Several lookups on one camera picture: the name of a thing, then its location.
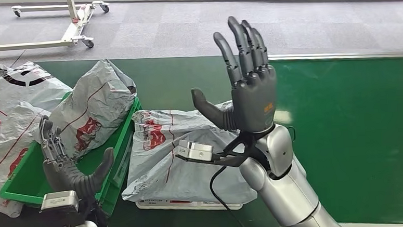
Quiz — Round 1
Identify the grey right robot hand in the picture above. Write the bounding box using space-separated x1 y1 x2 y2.
187 14 281 138

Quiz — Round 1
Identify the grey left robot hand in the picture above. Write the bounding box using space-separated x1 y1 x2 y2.
37 112 118 202

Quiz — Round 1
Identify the grey plastic mailer package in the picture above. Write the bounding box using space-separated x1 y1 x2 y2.
0 99 57 219
30 57 141 162
117 99 259 212

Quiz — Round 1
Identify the green plastic crate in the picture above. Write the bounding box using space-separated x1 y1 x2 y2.
0 88 148 222

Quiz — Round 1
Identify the electronic scale with steel tray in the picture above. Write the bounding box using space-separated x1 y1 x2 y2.
135 194 244 216

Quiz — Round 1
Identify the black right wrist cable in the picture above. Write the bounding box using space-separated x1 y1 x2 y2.
208 165 251 227

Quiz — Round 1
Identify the white wheeled stand frame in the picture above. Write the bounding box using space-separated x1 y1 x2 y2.
0 0 113 58

